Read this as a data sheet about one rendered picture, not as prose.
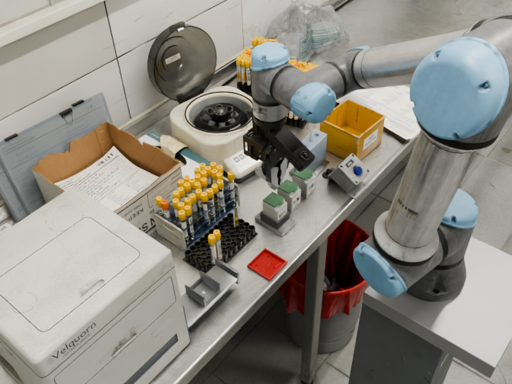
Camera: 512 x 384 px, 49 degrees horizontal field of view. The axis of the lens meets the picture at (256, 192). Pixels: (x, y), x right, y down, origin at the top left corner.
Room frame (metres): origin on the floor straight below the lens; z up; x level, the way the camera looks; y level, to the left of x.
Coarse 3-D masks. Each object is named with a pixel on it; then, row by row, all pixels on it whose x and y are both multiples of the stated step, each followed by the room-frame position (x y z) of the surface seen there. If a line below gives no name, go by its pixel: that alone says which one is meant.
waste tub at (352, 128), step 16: (336, 112) 1.32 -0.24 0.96; (352, 112) 1.34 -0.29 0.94; (368, 112) 1.30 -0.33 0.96; (320, 128) 1.26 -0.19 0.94; (336, 128) 1.23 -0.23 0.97; (352, 128) 1.34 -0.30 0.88; (368, 128) 1.30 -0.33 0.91; (336, 144) 1.22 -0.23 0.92; (352, 144) 1.19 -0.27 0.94; (368, 144) 1.21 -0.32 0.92
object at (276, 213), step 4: (284, 200) 0.97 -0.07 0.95; (264, 204) 0.96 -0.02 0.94; (268, 204) 0.96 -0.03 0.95; (284, 204) 0.96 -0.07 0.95; (264, 208) 0.96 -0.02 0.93; (268, 208) 0.96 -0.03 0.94; (272, 208) 0.95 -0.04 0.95; (276, 208) 0.95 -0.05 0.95; (280, 208) 0.95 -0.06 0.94; (284, 208) 0.96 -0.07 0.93; (264, 212) 0.96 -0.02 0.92; (268, 212) 0.96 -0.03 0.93; (272, 212) 0.95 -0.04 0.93; (276, 212) 0.94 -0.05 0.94; (280, 212) 0.95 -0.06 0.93; (284, 212) 0.96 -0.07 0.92; (272, 216) 0.95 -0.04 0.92; (276, 216) 0.94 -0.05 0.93; (280, 216) 0.95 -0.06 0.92; (276, 220) 0.94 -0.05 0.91
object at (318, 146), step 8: (312, 136) 1.19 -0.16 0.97; (320, 136) 1.18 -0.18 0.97; (304, 144) 1.15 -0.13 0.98; (312, 144) 1.15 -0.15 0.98; (320, 144) 1.17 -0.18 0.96; (312, 152) 1.14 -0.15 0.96; (320, 152) 1.17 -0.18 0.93; (320, 160) 1.17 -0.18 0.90; (312, 168) 1.14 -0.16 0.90; (320, 168) 1.16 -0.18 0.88
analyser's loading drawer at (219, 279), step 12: (216, 264) 0.80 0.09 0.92; (204, 276) 0.75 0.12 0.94; (216, 276) 0.77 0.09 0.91; (228, 276) 0.77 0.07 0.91; (192, 288) 0.74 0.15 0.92; (204, 288) 0.74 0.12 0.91; (216, 288) 0.73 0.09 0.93; (228, 288) 0.74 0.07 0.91; (192, 300) 0.71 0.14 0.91; (204, 300) 0.69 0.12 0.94; (216, 300) 0.71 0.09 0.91; (192, 312) 0.68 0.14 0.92; (204, 312) 0.68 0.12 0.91; (192, 324) 0.65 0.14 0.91
